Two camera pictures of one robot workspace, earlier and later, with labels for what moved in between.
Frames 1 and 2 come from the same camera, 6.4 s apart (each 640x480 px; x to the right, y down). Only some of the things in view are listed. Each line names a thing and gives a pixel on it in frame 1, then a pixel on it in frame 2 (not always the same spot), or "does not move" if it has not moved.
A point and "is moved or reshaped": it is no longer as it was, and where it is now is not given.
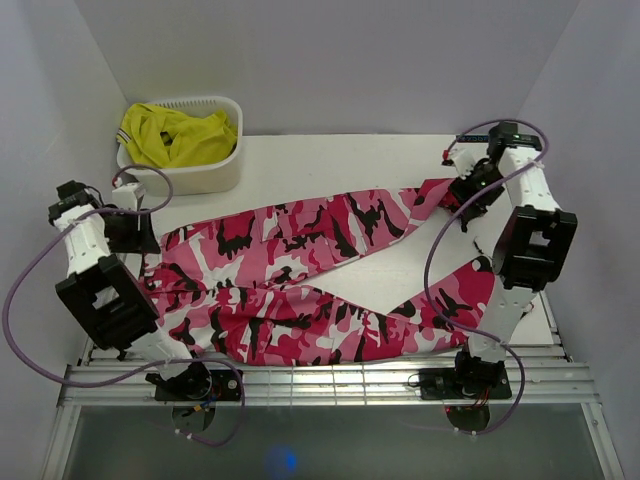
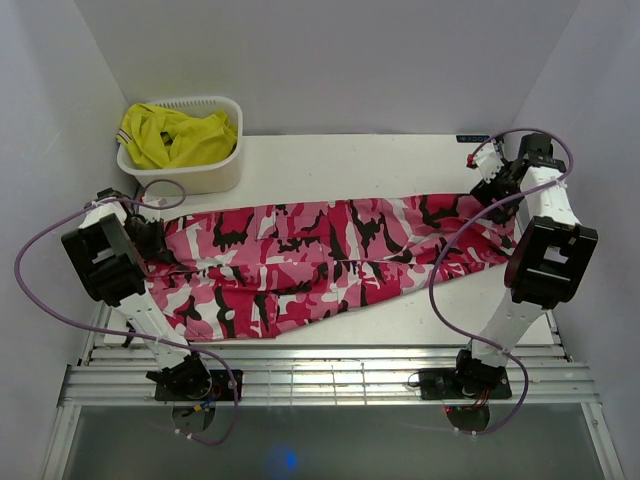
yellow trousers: [168, 139] does not move
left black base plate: [204, 385] does not move
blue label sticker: [473, 139] does not move
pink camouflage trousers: [214, 271] is moved or reshaped
